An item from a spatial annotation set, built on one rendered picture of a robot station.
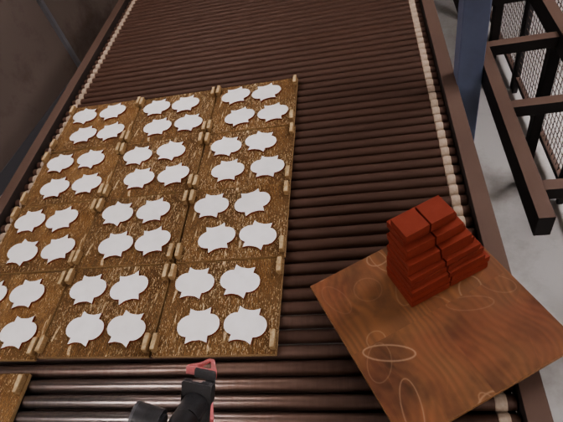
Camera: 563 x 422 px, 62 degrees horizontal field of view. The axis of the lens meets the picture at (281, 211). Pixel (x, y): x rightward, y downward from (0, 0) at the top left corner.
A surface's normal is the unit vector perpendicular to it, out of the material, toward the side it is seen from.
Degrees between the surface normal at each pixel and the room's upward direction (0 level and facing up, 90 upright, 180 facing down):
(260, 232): 0
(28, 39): 90
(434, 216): 0
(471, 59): 90
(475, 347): 0
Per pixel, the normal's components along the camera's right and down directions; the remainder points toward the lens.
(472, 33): -0.07, 0.77
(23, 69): 0.96, 0.01
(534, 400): -0.21, -0.64
